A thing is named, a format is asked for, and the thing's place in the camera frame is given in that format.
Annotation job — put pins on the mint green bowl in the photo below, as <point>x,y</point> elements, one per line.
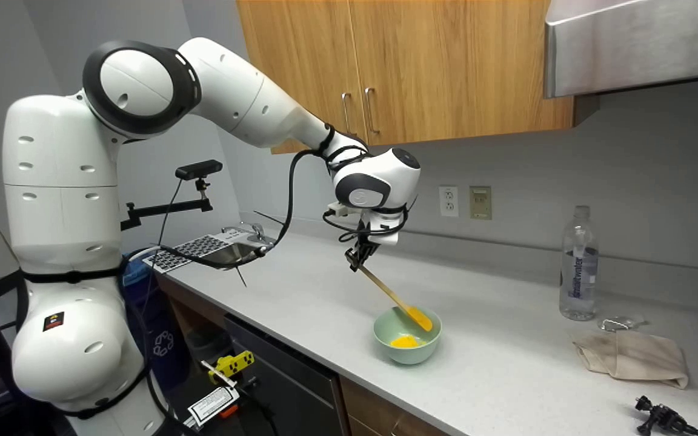
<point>402,340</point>

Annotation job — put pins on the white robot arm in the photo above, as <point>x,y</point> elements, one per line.
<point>66,221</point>

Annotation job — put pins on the black camera on stand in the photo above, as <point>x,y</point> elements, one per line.
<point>187,173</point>

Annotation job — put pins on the small black tripod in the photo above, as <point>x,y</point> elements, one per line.
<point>661,419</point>

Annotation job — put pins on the steel range hood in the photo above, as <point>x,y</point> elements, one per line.
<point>616,44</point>

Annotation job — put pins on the blue recycling bin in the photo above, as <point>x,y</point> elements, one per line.
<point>156,329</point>

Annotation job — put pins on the white wall outlet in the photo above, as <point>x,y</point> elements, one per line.
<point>448,203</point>

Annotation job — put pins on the clear plastic water bottle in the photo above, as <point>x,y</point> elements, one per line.
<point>579,266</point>

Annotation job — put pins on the crumpled beige cloth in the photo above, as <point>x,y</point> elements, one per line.
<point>636,357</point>

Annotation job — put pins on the wooden ladle yellow head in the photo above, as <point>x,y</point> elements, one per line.
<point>409,311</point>

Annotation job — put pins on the beige wall switch plate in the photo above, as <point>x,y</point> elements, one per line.
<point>481,203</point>

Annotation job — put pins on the wooden upper cabinet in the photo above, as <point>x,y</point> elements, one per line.
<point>409,71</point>

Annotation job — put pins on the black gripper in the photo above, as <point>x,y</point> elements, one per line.
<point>362,247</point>

